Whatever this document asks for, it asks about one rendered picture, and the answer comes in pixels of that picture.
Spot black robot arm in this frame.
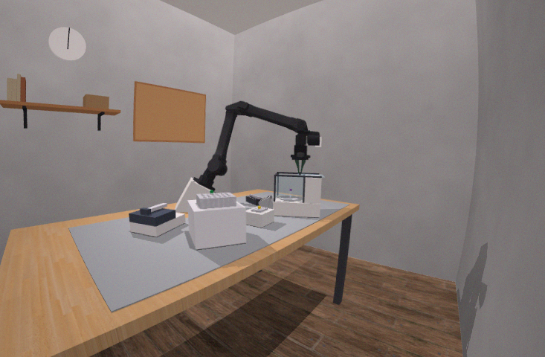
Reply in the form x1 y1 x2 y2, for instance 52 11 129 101
193 101 320 191

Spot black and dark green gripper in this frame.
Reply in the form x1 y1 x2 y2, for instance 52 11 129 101
291 155 310 171

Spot grey bench mat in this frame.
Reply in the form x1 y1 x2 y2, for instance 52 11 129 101
68 202 349 312

